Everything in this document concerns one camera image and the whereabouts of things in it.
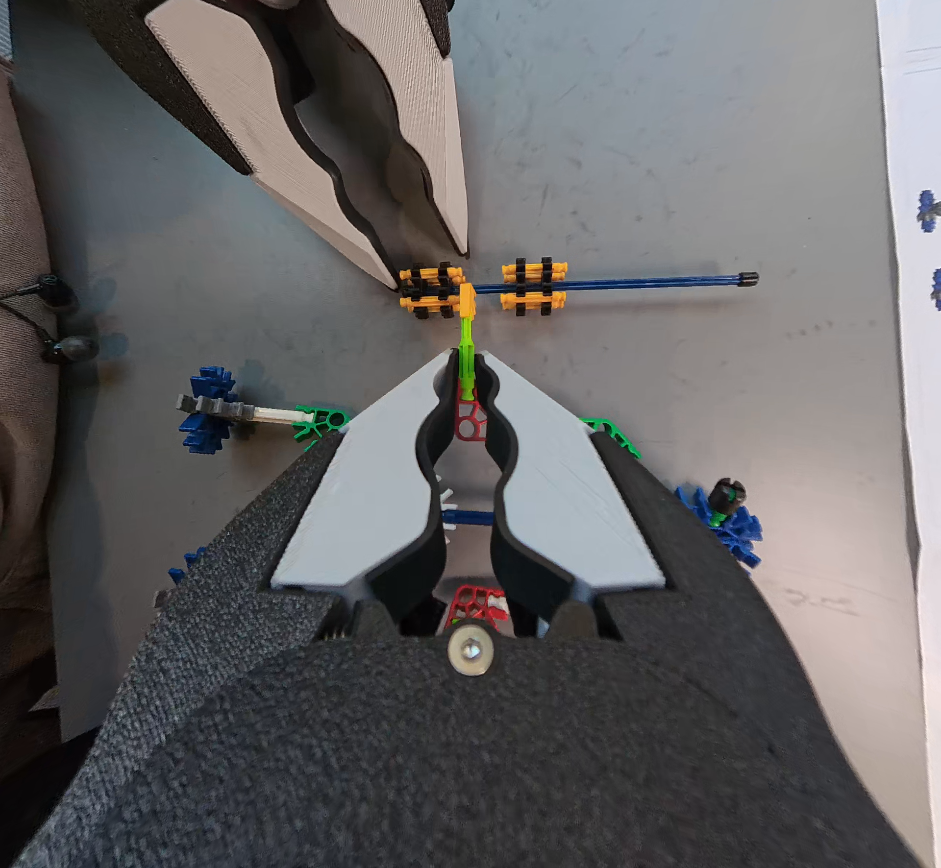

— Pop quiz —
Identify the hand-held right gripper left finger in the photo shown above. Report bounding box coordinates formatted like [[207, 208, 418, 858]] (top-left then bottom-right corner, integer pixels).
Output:
[[269, 348, 462, 636]]

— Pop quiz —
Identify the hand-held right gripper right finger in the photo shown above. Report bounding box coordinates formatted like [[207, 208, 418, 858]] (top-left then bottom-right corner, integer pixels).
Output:
[[472, 352, 669, 638]]

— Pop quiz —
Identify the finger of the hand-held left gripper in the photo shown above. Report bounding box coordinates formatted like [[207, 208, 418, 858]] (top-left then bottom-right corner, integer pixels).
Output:
[[309, 0, 471, 258], [144, 0, 413, 292]]

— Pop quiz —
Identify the multicoloured construction toy model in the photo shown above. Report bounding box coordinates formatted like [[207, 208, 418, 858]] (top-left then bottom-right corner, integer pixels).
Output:
[[168, 367, 764, 635]]

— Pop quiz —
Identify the black orange toy wheel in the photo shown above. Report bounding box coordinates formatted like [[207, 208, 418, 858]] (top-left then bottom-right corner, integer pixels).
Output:
[[398, 262, 466, 319], [500, 258, 569, 316]]

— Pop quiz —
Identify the thin blue toy rod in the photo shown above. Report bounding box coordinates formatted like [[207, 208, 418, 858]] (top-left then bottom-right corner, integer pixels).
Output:
[[441, 273, 743, 294]]

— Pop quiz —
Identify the beige printed hoodie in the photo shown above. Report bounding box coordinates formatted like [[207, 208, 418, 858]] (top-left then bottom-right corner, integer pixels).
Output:
[[0, 60, 63, 737]]

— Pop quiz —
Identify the white instruction sheet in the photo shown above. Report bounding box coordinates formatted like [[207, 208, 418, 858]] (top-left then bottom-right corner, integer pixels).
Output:
[[871, 0, 941, 868]]

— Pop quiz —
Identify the person's right leg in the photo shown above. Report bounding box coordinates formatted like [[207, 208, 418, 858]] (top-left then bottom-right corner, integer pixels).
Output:
[[0, 728, 97, 868]]

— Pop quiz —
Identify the black earphone cable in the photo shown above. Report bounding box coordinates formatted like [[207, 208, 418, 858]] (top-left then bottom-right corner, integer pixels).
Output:
[[0, 286, 60, 355]]

